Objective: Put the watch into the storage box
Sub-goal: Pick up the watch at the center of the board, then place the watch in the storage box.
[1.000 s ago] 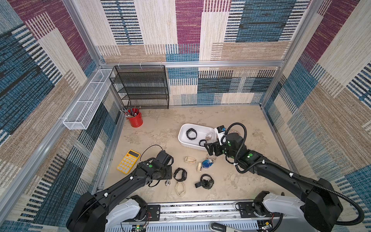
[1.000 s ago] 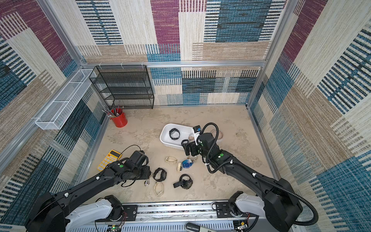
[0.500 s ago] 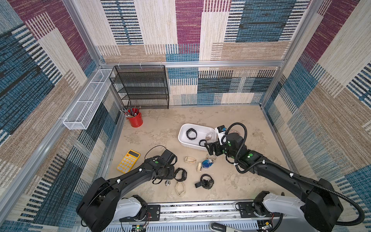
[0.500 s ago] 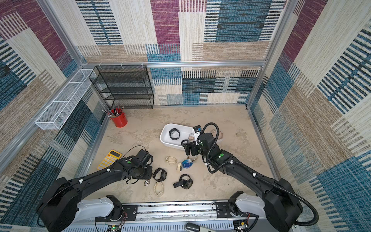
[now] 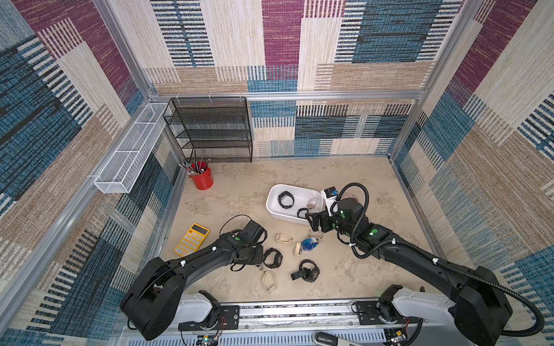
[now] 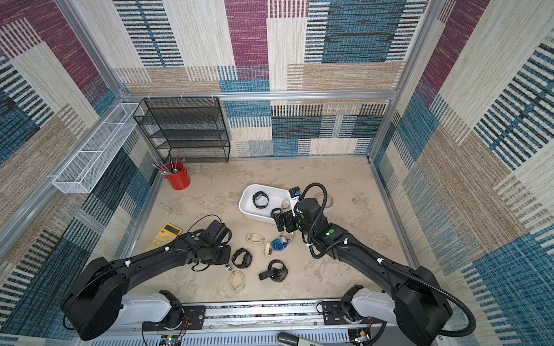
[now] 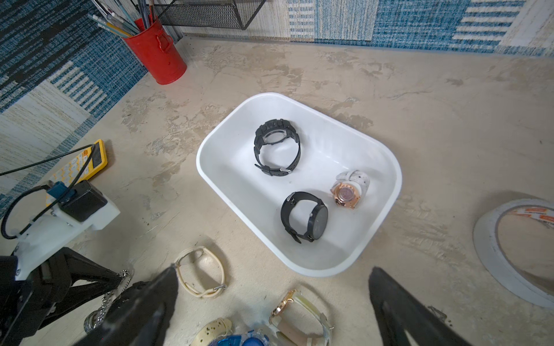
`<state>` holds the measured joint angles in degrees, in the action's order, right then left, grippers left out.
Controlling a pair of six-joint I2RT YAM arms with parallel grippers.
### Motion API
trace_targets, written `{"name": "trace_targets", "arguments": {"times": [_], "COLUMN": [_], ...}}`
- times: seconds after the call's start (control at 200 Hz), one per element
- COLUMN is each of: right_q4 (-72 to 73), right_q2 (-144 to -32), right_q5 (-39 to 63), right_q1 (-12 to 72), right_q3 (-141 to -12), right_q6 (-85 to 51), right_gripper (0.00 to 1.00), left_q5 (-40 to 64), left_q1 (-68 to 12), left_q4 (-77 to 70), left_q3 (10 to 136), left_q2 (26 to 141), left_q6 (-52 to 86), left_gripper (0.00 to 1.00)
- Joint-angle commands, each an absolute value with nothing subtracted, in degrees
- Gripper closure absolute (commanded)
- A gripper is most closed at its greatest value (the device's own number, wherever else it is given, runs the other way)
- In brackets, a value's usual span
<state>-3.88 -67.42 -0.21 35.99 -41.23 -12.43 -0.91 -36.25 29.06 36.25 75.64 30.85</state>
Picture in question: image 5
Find rose gold white strap watch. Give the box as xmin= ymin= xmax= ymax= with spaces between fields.
xmin=306 ymin=197 xmax=319 ymax=210

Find small black round watch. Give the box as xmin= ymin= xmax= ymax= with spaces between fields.
xmin=297 ymin=208 xmax=310 ymax=220

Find black chunky digital watch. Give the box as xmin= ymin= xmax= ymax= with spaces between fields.
xmin=263 ymin=248 xmax=283 ymax=269

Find black watch with strap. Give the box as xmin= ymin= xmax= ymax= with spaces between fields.
xmin=291 ymin=259 xmax=320 ymax=283

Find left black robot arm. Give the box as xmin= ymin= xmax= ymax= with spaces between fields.
xmin=120 ymin=220 xmax=268 ymax=341

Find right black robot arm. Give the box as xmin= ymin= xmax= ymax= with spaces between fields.
xmin=301 ymin=198 xmax=545 ymax=345

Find blue transparent watch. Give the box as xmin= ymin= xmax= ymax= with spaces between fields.
xmin=301 ymin=237 xmax=319 ymax=252

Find white plastic storage box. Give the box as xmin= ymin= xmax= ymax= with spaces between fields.
xmin=265 ymin=184 xmax=325 ymax=225

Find white tape roll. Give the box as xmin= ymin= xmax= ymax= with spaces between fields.
xmin=340 ymin=193 xmax=359 ymax=202

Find yellow calculator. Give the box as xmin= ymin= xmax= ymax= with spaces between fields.
xmin=174 ymin=223 xmax=210 ymax=257

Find red pen cup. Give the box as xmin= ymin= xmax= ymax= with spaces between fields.
xmin=189 ymin=167 xmax=214 ymax=190

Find pens in cup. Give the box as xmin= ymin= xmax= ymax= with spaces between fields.
xmin=179 ymin=149 xmax=211 ymax=176

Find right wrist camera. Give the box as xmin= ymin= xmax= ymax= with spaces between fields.
xmin=320 ymin=187 xmax=338 ymax=217

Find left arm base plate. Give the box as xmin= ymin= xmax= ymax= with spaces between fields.
xmin=178 ymin=305 xmax=240 ymax=332

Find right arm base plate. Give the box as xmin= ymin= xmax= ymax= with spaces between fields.
xmin=351 ymin=300 xmax=420 ymax=326

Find black wire mesh shelf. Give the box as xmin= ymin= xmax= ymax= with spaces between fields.
xmin=164 ymin=97 xmax=253 ymax=162

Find white wire mesh basket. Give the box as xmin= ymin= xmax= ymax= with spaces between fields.
xmin=94 ymin=103 xmax=167 ymax=194

